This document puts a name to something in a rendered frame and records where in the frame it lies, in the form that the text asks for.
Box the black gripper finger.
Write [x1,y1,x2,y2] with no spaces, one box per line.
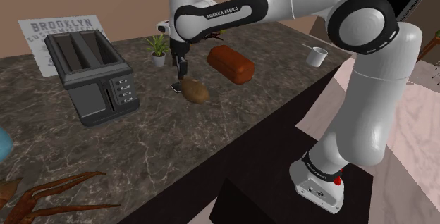
[176,56,189,81]

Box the small green plant white pot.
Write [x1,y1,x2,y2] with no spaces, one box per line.
[145,33,171,68]

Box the brown potato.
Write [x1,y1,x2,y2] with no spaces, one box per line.
[180,77,210,105]

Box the dark red leafy object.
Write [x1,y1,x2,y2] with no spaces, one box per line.
[204,29,228,42]

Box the brown bread loaf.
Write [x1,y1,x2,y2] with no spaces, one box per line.
[206,44,256,85]

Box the dark grey toaster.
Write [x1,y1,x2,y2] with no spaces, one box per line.
[44,29,141,128]

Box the dark robot stand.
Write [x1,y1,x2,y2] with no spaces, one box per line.
[209,125,374,224]

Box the white sign with grey lettering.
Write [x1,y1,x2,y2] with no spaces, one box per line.
[18,14,111,79]

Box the blue rounded object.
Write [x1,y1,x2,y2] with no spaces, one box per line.
[0,126,14,164]

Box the brown branching dry twig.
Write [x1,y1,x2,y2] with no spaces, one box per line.
[0,170,122,224]

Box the white cup with long handle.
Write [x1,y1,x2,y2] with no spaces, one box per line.
[300,42,329,68]

